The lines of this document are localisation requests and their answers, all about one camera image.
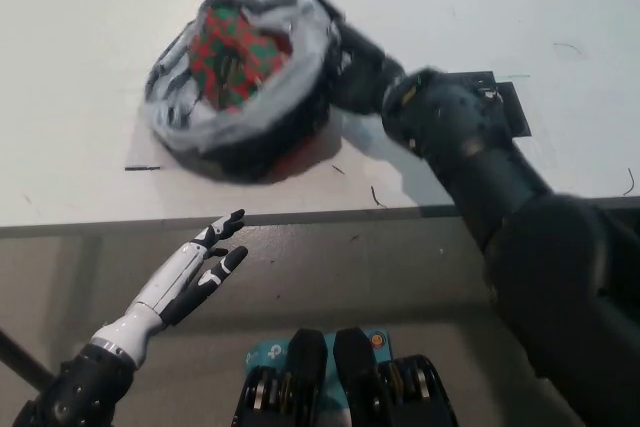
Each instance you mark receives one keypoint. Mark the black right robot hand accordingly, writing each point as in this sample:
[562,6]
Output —
[365,77]

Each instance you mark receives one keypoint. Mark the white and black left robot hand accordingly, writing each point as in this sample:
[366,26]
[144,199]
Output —
[170,282]

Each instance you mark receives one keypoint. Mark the black grey plastic bag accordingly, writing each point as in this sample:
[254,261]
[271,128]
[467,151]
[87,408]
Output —
[240,142]

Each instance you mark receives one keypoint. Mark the red green coffee bean bag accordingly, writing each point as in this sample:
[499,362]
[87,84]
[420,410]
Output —
[220,47]

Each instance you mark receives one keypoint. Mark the teal router box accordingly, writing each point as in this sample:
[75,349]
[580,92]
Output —
[265,354]

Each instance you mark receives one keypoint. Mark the thin black curled scrap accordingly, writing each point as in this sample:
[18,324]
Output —
[630,187]
[376,198]

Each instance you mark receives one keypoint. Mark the black tape patch on table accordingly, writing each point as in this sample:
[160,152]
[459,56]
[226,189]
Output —
[515,112]

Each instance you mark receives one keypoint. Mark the black metal table leg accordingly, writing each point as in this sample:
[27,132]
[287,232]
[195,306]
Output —
[25,362]

